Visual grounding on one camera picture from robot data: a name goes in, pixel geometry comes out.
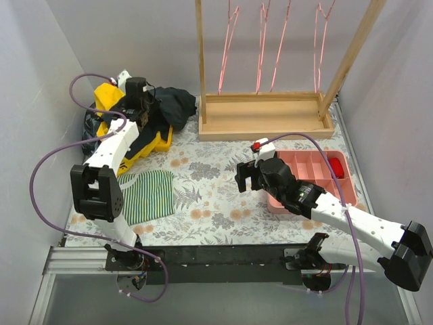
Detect dark navy shorts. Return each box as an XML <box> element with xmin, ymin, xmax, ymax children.
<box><xmin>110</xmin><ymin>87</ymin><xmax>197</xmax><ymax>158</ymax></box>

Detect pink hanger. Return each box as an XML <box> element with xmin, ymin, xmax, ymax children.
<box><xmin>270</xmin><ymin>0</ymin><xmax>292</xmax><ymax>92</ymax></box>
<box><xmin>256</xmin><ymin>1</ymin><xmax>271</xmax><ymax>94</ymax></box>
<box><xmin>217</xmin><ymin>1</ymin><xmax>240</xmax><ymax>95</ymax></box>
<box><xmin>313</xmin><ymin>0</ymin><xmax>336</xmax><ymax>93</ymax></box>

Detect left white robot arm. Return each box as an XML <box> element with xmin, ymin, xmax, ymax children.
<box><xmin>70</xmin><ymin>110</ymin><xmax>144</xmax><ymax>271</ymax></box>

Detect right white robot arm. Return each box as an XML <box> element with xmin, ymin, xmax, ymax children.
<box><xmin>235</xmin><ymin>157</ymin><xmax>432</xmax><ymax>292</ymax></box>

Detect wooden hanger rack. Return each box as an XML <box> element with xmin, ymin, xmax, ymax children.
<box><xmin>195</xmin><ymin>1</ymin><xmax>386</xmax><ymax>141</ymax></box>

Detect pink divided tray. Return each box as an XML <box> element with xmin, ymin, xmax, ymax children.
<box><xmin>277</xmin><ymin>150</ymin><xmax>358</xmax><ymax>207</ymax></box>

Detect yellow shirt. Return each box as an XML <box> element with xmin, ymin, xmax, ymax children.
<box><xmin>94</xmin><ymin>83</ymin><xmax>124</xmax><ymax>111</ymax></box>

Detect yellow plastic bin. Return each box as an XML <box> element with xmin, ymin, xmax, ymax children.
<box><xmin>117</xmin><ymin>126</ymin><xmax>173</xmax><ymax>176</ymax></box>

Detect dark patterned garment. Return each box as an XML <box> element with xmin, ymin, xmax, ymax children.
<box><xmin>81</xmin><ymin>111</ymin><xmax>102</xmax><ymax>156</ymax></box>

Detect red folded cloth right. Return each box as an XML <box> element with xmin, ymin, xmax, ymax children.
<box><xmin>328</xmin><ymin>157</ymin><xmax>345</xmax><ymax>179</ymax></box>

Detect green white striped cloth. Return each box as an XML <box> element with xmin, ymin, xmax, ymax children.
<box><xmin>118</xmin><ymin>170</ymin><xmax>175</xmax><ymax>226</ymax></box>

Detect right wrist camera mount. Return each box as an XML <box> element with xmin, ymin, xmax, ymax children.
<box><xmin>251</xmin><ymin>137</ymin><xmax>276</xmax><ymax>167</ymax></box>

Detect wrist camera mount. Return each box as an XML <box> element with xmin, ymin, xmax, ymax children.
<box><xmin>251</xmin><ymin>137</ymin><xmax>276</xmax><ymax>167</ymax></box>
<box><xmin>110</xmin><ymin>70</ymin><xmax>131</xmax><ymax>93</ymax></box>

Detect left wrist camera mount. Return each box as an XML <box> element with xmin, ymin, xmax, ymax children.
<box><xmin>110</xmin><ymin>70</ymin><xmax>131</xmax><ymax>93</ymax></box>

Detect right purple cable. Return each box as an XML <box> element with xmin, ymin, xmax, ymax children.
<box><xmin>267</xmin><ymin>132</ymin><xmax>366</xmax><ymax>325</ymax></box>

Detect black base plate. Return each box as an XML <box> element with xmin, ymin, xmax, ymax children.
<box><xmin>104</xmin><ymin>243</ymin><xmax>348</xmax><ymax>285</ymax></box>

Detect aluminium frame rail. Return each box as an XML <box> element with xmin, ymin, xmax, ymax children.
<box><xmin>29</xmin><ymin>247</ymin><xmax>108</xmax><ymax>324</ymax></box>

